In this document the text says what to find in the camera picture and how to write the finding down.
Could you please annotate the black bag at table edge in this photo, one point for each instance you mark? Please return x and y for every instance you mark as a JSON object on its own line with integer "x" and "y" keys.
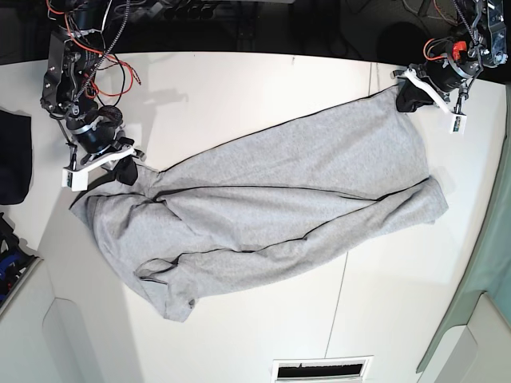
{"x": 16, "y": 158}

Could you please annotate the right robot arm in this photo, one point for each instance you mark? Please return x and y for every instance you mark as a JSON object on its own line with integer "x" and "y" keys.
{"x": 82, "y": 70}

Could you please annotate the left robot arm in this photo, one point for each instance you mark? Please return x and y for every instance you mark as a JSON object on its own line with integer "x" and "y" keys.
{"x": 476, "y": 42}

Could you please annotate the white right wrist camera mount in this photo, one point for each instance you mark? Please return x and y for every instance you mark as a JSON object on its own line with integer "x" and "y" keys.
{"x": 76, "y": 176}

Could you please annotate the white slotted vent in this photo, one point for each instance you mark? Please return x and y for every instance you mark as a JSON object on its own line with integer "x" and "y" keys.
{"x": 343, "y": 369}

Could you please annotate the black cylindrical left gripper body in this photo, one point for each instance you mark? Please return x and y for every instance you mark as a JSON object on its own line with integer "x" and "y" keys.
{"x": 450, "y": 62}

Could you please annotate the black cylindrical right gripper body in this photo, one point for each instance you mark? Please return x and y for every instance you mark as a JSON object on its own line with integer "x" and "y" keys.
{"x": 99, "y": 134}

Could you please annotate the grey t-shirt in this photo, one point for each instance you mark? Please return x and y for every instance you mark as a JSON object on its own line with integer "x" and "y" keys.
{"x": 266, "y": 206}

